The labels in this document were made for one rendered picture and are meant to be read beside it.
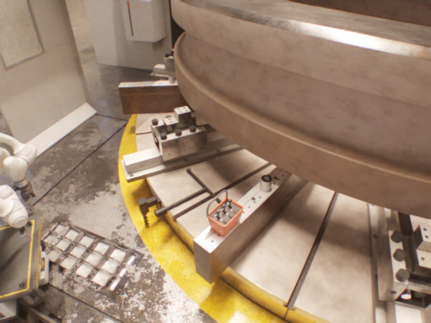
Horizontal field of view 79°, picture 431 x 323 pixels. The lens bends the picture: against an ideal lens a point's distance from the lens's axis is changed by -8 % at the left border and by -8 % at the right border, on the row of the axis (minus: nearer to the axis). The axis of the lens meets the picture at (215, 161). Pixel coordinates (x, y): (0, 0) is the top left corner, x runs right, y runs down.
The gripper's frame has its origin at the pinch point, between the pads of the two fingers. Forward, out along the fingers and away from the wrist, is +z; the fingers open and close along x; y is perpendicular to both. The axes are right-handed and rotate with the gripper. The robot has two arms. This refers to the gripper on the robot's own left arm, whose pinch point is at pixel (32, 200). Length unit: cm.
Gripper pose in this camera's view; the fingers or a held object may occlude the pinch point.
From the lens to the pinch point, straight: 232.9
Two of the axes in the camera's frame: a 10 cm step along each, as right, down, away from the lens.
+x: -3.8, -5.8, 7.2
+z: 0.0, 7.8, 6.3
